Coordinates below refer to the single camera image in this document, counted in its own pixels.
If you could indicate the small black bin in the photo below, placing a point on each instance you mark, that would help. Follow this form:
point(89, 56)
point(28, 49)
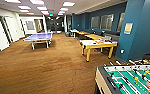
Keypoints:
point(67, 34)

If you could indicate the small white table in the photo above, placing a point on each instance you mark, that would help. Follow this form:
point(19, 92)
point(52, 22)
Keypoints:
point(74, 32)

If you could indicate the yellow wooden table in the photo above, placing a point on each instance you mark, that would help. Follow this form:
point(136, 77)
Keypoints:
point(83, 33)
point(96, 36)

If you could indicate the yellow white-top game table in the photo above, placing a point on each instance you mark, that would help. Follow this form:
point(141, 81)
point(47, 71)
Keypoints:
point(97, 46)

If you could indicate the orange game paddle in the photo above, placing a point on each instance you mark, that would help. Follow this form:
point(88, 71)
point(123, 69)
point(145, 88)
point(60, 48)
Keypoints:
point(99, 42)

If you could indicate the exterior window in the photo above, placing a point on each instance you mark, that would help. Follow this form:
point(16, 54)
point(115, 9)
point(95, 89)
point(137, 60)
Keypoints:
point(107, 22)
point(95, 22)
point(120, 22)

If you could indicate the ceiling light panel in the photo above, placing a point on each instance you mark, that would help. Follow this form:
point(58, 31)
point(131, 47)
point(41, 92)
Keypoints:
point(36, 1)
point(12, 1)
point(64, 9)
point(42, 8)
point(30, 13)
point(68, 3)
point(44, 12)
point(24, 7)
point(61, 12)

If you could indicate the blue ping pong table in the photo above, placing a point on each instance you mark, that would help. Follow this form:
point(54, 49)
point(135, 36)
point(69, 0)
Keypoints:
point(39, 36)

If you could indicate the green exit sign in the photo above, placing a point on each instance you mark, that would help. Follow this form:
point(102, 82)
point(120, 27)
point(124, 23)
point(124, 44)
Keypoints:
point(51, 14)

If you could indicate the brown framed glass door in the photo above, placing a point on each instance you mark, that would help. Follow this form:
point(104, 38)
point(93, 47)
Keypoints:
point(39, 26)

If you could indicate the foosball rod pale end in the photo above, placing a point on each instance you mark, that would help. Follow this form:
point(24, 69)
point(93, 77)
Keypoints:
point(118, 62)
point(131, 62)

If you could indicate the white outlet plate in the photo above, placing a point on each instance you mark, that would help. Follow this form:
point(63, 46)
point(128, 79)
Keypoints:
point(122, 51)

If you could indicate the grey interior window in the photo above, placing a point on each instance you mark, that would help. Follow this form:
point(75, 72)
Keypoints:
point(29, 25)

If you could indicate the green foosball table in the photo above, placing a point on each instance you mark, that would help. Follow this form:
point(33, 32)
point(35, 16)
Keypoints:
point(131, 81)

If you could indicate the white door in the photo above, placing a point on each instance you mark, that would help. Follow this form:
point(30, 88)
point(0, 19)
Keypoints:
point(11, 29)

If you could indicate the pale yellow wall sign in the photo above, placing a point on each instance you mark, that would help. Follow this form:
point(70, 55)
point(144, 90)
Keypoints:
point(128, 28)

